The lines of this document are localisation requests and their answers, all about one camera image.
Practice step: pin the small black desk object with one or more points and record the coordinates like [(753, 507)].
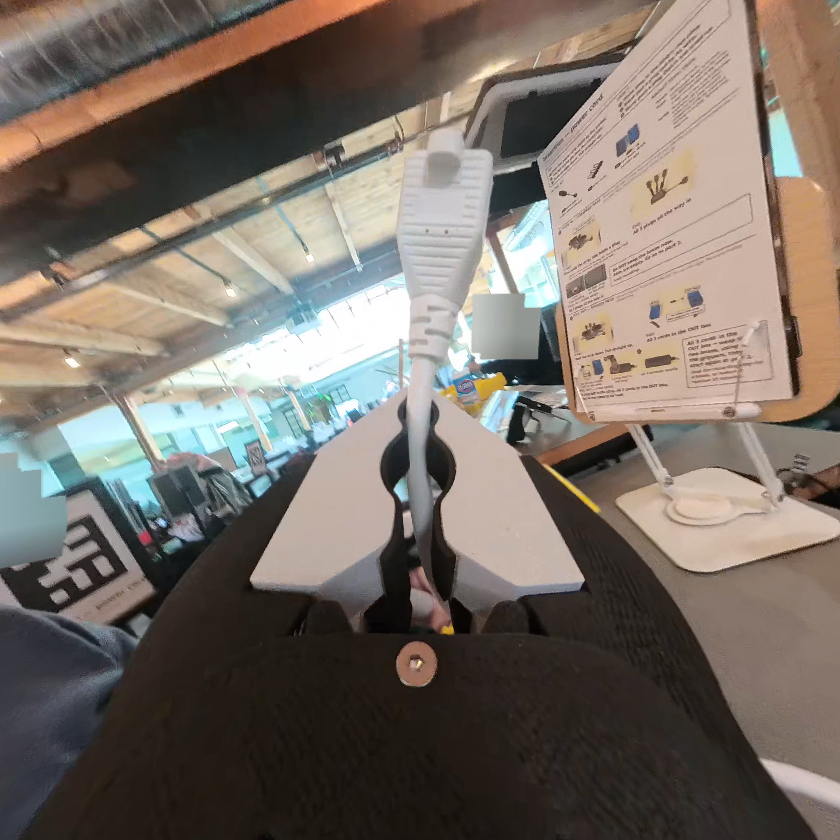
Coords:
[(528, 420)]

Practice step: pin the silver ventilation duct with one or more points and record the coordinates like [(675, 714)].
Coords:
[(98, 46)]

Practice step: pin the yellow plastic bin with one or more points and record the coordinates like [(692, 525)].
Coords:
[(572, 489)]

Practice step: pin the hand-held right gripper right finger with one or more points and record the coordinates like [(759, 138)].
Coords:
[(512, 525)]

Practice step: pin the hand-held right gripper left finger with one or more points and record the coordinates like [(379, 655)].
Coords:
[(308, 525)]

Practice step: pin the instruction card on stand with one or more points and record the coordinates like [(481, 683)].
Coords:
[(810, 275)]

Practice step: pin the wipes canister with blue label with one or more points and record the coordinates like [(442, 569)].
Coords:
[(465, 388)]

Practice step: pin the black and white tag sign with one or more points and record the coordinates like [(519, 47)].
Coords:
[(79, 571)]

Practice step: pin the white document stand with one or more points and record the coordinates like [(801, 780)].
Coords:
[(735, 525)]

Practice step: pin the white framed monitor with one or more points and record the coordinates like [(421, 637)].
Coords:
[(499, 111)]

